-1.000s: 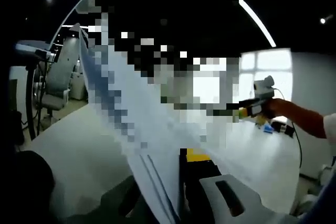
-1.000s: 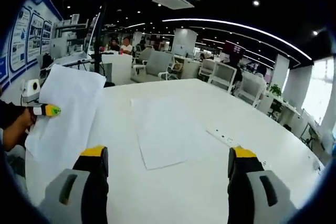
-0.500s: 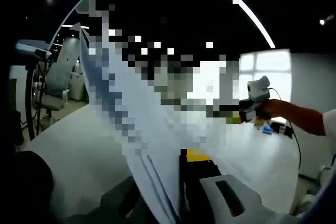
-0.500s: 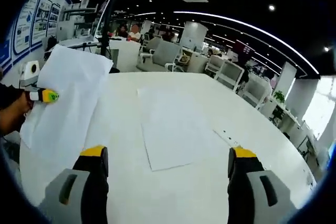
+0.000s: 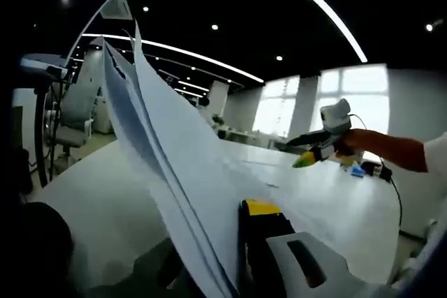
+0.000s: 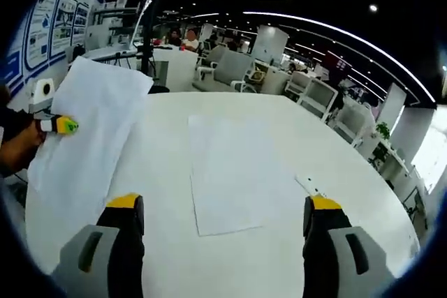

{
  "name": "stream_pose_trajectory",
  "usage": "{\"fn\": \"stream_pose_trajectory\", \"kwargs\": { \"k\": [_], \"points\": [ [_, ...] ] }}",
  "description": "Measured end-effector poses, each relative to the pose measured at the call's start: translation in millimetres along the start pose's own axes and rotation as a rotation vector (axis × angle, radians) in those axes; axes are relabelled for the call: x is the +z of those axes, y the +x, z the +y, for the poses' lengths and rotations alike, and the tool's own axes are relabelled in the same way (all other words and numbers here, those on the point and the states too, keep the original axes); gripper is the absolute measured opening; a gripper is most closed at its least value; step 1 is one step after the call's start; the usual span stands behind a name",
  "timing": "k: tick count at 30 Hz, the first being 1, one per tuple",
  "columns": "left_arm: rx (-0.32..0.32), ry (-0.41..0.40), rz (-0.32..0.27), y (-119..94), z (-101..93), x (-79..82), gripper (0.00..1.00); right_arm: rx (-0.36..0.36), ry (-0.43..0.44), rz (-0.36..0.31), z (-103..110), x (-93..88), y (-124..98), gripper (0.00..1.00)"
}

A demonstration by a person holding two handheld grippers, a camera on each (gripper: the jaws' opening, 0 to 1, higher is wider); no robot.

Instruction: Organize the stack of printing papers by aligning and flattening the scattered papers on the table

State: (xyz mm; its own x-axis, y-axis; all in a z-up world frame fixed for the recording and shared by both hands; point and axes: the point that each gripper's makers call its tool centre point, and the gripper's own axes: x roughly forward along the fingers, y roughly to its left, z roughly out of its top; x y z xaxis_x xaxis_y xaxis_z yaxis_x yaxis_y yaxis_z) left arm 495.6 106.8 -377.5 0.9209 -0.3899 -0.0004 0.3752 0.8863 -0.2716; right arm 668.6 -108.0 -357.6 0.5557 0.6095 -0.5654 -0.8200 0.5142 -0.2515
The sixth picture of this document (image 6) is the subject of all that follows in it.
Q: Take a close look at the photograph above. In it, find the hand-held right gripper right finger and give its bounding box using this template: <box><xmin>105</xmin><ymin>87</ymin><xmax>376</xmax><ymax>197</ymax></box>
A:
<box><xmin>302</xmin><ymin>195</ymin><xmax>398</xmax><ymax>298</ymax></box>

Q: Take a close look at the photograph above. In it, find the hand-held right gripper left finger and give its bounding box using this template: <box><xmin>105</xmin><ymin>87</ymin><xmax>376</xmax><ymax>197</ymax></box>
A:
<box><xmin>51</xmin><ymin>192</ymin><xmax>146</xmax><ymax>298</ymax></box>

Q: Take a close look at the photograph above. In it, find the white cloth sheet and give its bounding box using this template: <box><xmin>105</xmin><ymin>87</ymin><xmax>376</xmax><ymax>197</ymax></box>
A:
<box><xmin>27</xmin><ymin>56</ymin><xmax>154</xmax><ymax>209</ymax></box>

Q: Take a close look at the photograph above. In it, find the white printing paper sheet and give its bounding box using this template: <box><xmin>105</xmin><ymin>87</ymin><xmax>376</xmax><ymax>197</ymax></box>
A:
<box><xmin>187</xmin><ymin>114</ymin><xmax>280</xmax><ymax>237</ymax></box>

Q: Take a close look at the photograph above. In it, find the person's left hand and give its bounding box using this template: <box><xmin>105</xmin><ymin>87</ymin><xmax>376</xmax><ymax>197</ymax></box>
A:
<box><xmin>18</xmin><ymin>119</ymin><xmax>48</xmax><ymax>147</ymax></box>

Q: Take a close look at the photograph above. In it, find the white laptop stand table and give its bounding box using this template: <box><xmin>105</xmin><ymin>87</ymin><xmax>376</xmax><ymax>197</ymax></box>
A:
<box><xmin>82</xmin><ymin>48</ymin><xmax>147</xmax><ymax>68</ymax></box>

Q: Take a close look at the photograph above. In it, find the black tripod stand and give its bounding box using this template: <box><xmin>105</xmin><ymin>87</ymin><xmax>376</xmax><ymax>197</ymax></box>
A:
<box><xmin>141</xmin><ymin>0</ymin><xmax>165</xmax><ymax>75</ymax></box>

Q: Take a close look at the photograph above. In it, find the white cabinet desk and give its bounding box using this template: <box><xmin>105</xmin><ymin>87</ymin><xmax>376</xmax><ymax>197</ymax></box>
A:
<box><xmin>141</xmin><ymin>48</ymin><xmax>198</xmax><ymax>93</ymax></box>

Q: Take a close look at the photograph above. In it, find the narrow bright window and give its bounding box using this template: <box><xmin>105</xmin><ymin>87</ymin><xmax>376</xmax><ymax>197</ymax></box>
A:
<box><xmin>411</xmin><ymin>116</ymin><xmax>444</xmax><ymax>194</ymax></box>

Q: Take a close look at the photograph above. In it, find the potted green plant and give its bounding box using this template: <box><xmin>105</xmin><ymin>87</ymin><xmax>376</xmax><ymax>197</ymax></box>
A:
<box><xmin>375</xmin><ymin>121</ymin><xmax>390</xmax><ymax>140</ymax></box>

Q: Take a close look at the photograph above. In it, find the white grey office chair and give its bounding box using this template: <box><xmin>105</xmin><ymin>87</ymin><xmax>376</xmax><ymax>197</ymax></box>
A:
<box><xmin>335</xmin><ymin>102</ymin><xmax>376</xmax><ymax>145</ymax></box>

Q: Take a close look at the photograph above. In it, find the white framed office chair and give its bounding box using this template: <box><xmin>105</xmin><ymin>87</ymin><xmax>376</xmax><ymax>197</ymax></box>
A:
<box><xmin>300</xmin><ymin>77</ymin><xmax>338</xmax><ymax>117</ymax></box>

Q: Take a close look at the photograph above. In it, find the curved ceiling light strip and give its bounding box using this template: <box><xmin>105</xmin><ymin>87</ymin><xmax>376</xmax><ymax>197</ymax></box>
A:
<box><xmin>242</xmin><ymin>11</ymin><xmax>436</xmax><ymax>102</ymax></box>

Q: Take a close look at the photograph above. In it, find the blue white wall poster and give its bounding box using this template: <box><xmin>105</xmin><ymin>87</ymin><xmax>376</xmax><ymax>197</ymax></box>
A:
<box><xmin>5</xmin><ymin>0</ymin><xmax>105</xmax><ymax>95</ymax></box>

